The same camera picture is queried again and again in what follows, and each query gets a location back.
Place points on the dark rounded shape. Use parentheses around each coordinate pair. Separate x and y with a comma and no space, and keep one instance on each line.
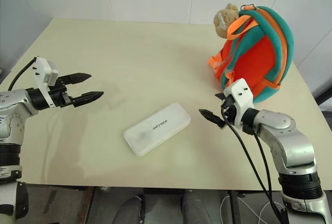
(129,211)

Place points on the black table leg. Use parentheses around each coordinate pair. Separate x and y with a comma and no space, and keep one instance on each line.
(234,208)

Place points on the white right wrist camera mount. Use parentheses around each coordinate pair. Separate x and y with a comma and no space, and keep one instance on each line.
(241,97)

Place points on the white rectangular case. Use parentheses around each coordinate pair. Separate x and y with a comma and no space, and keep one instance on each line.
(157,128)

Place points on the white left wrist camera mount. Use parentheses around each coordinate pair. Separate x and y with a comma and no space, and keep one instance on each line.
(41,68)

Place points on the brown metal bar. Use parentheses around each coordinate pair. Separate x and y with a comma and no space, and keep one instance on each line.
(86,206)

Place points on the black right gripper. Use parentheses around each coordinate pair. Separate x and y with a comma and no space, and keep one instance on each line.
(229,111)

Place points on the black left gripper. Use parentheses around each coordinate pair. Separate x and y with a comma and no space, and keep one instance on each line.
(58,97)

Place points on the black metal frame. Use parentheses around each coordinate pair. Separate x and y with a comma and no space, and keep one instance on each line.
(324,91)

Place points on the beige plush toy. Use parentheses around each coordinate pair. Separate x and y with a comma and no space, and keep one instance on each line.
(225,19)

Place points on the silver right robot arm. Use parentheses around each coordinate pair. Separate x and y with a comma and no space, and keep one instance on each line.
(293,143)

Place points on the orange and teal backpack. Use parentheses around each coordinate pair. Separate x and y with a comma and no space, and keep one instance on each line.
(256,53)

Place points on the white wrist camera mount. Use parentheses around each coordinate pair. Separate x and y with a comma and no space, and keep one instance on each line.
(41,68)
(241,97)

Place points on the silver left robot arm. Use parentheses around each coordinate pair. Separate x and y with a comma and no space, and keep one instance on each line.
(13,99)

